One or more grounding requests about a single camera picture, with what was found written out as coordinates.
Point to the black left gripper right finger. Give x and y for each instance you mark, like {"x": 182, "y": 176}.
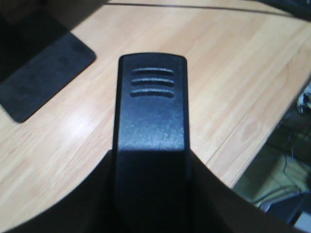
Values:
{"x": 215, "y": 208}

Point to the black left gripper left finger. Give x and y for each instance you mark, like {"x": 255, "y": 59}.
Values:
{"x": 86, "y": 209}

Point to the black computer monitor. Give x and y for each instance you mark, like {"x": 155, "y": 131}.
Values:
{"x": 38, "y": 57}

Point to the black stapler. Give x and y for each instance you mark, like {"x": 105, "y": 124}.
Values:
{"x": 151, "y": 163}

